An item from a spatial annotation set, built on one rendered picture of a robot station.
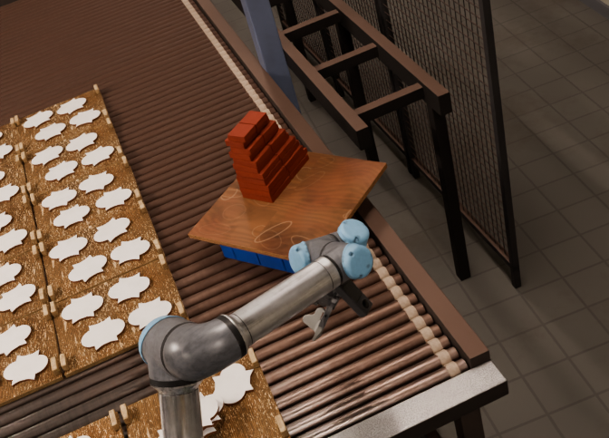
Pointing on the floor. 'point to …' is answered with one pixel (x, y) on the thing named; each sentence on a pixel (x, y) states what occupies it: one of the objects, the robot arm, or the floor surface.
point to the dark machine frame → (346, 24)
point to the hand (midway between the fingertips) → (324, 322)
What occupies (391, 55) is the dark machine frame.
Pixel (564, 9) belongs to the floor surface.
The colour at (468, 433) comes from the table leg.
